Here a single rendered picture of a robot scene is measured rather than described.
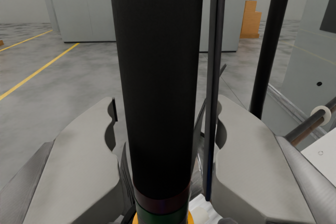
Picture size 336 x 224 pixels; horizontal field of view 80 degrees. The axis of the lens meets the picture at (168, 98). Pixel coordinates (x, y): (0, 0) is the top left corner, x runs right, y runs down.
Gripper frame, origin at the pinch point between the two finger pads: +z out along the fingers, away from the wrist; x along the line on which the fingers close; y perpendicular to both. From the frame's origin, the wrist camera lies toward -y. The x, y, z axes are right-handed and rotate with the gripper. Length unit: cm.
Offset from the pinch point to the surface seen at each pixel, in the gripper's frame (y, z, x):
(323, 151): 24.7, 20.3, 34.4
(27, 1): 50, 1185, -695
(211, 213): 11.0, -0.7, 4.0
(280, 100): 52, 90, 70
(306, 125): 10.1, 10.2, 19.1
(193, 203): 11.0, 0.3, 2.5
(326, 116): 10.9, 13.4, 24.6
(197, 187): 37.9, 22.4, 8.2
